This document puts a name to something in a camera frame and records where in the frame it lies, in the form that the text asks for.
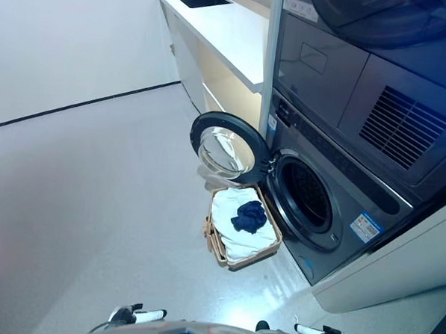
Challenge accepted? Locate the woven wicker laundry basket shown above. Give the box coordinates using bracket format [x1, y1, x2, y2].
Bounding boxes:
[201, 183, 285, 274]

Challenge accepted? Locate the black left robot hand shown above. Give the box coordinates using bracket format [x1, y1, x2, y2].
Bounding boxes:
[108, 301, 167, 327]

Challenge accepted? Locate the white cloth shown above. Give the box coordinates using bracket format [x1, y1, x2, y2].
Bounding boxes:
[208, 185, 281, 263]

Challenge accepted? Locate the dark grey washing machine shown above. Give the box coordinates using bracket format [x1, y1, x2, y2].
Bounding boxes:
[255, 88, 421, 292]

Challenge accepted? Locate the navy blue garment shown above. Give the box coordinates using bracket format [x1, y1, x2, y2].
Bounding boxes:
[229, 199, 267, 236]

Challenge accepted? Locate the blue white energy label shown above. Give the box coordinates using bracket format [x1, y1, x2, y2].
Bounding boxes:
[349, 211, 383, 243]

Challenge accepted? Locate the black rectangular sink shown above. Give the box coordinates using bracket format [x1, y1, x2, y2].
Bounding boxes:
[177, 0, 234, 12]

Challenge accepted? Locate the white vertical side panel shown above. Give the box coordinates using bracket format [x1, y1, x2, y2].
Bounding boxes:
[257, 0, 285, 140]

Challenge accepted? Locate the round glass washer door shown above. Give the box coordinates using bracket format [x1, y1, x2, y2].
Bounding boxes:
[187, 110, 279, 185]

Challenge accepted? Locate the white cabinet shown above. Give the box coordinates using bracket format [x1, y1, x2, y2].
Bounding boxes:
[309, 203, 446, 334]

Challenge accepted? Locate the dark grey dryer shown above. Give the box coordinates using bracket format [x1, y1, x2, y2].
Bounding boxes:
[265, 0, 446, 214]

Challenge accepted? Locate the white counter cabinet unit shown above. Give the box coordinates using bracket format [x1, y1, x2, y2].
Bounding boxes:
[151, 0, 272, 137]

